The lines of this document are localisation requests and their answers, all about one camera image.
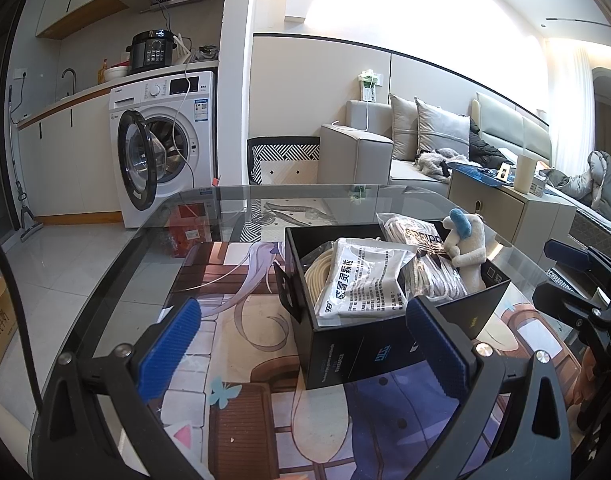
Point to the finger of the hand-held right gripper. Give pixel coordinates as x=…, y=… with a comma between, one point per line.
x=568, y=252
x=560, y=300

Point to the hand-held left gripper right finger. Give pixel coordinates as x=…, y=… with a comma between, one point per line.
x=435, y=355

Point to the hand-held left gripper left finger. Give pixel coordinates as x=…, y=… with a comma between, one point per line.
x=168, y=350

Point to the bagged white laces striped logo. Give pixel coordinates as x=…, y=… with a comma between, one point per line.
x=425, y=270

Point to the white plush dog blue ears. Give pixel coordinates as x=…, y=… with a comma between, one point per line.
x=470, y=250

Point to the white medicine packet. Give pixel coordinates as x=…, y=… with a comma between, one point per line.
x=365, y=285

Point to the black cardboard box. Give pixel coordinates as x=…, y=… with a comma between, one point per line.
x=335, y=355

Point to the person's left hand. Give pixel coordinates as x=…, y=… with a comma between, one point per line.
x=294, y=476

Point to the small white box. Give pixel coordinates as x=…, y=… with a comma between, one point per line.
x=544, y=187

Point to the beige drawer cabinet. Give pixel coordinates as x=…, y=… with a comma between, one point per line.
x=505, y=215

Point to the grey down comforter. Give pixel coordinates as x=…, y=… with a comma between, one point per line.
x=600, y=185

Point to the cream cup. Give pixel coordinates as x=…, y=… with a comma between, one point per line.
x=525, y=172

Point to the red box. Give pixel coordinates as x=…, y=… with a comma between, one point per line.
x=188, y=232

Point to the blue tray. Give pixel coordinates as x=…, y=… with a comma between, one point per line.
x=475, y=172

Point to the black jacket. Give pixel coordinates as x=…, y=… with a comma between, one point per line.
x=485, y=152

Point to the pale padded headboard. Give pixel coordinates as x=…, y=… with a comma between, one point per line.
x=515, y=125

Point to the brown curtain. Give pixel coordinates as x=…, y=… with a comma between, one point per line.
x=610, y=115

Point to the white sheer curtain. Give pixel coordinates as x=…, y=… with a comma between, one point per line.
x=568, y=105

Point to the grey furry cloth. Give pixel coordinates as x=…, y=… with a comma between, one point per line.
x=438, y=162

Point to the grey cushion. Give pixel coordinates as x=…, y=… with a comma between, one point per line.
x=443, y=127
x=401, y=127

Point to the grey mop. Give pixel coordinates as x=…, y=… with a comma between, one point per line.
x=21, y=200

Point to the white lower kitchen cabinet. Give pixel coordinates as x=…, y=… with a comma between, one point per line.
x=75, y=160

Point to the beige sofa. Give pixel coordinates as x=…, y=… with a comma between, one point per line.
x=355, y=155

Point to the white washing machine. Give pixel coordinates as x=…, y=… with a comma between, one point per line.
x=195, y=125

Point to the patterned chair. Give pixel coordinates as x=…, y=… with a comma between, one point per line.
x=285, y=152

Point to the white bowl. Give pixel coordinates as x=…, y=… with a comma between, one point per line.
x=115, y=73

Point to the orange bottle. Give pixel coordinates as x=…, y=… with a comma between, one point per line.
x=103, y=72

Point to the black faucet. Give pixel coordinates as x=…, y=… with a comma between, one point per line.
x=69, y=77

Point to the black pressure cooker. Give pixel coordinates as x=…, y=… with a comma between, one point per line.
x=153, y=52

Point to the small white photo frame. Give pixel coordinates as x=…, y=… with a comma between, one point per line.
x=503, y=173

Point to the wall socket with chargers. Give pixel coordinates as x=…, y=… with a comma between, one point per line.
x=369, y=82

